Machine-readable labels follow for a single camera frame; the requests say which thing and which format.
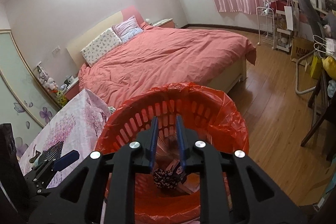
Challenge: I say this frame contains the orange plastic basket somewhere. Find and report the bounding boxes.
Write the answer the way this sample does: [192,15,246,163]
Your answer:
[94,82,250,224]

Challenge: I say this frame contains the pink and white nightstand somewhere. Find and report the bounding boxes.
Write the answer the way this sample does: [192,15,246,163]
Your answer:
[64,77,80,101]
[152,18,174,28]

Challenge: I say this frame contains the dark navy cloth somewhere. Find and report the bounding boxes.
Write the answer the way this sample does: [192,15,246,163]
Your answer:
[168,164,187,184]

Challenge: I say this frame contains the brown paper bag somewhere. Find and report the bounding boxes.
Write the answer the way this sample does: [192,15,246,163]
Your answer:
[291,36,315,62]

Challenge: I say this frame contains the bed with pink duvet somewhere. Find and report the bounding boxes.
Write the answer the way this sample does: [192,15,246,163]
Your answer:
[78,25,256,114]

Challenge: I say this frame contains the yellow box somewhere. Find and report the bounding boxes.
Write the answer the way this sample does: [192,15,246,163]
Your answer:
[310,55,324,80]

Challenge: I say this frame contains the white wire rack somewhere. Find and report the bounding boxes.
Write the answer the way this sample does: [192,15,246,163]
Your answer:
[256,1,276,46]

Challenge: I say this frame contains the floral pink purple tablecloth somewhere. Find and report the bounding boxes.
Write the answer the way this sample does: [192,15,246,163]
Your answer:
[18,89,113,189]

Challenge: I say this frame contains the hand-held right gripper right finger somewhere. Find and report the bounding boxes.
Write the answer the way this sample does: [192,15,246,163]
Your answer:
[175,115,307,224]

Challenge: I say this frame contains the orange packet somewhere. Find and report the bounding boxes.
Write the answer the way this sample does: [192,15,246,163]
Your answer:
[184,174,201,194]

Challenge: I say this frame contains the pink striped pillow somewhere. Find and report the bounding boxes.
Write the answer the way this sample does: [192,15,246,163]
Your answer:
[112,16,144,43]

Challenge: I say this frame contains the clear tube of plush toys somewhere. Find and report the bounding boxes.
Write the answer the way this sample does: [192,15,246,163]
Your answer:
[34,61,69,106]

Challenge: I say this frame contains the black dotted mesh sheet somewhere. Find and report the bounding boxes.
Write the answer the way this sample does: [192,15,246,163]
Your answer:
[39,140,65,165]

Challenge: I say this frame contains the red plaid cloth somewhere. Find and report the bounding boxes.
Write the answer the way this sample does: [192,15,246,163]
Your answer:
[157,135,180,169]

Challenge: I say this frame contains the flower print sliding wardrobe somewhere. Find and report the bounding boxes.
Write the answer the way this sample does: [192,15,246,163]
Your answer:
[0,28,61,161]

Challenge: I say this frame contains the mint green cloth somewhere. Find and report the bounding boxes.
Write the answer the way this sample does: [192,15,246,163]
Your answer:
[35,154,54,165]

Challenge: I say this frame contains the grey bent tube frame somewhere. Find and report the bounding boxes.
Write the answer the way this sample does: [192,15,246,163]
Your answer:
[295,52,319,94]

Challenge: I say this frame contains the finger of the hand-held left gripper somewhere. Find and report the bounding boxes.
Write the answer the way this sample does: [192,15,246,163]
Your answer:
[54,150,80,170]

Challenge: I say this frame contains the white paper bag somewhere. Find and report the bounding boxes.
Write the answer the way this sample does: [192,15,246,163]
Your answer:
[283,0,300,30]

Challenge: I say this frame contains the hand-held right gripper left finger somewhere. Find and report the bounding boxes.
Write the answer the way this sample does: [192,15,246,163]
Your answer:
[28,116,159,224]

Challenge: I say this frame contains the cream wooden bed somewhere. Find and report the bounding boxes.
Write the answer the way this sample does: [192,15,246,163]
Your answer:
[66,5,248,94]

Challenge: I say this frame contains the white shelf cart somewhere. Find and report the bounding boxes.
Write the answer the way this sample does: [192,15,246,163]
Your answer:
[273,0,300,52]

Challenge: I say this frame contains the white bag with handles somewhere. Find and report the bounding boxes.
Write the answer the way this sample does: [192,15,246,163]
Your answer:
[314,35,336,55]

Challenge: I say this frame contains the dark wooden chair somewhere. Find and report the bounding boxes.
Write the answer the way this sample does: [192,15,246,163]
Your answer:
[301,74,336,161]

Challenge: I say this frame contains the grey artwork board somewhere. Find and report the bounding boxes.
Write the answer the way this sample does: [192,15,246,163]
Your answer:
[297,0,323,30]

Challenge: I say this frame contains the white floral pillow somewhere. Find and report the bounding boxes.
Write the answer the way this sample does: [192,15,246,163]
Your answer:
[80,28,122,67]

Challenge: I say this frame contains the black dotted scrunchie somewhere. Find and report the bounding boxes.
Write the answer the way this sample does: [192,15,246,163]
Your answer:
[153,168,176,190]

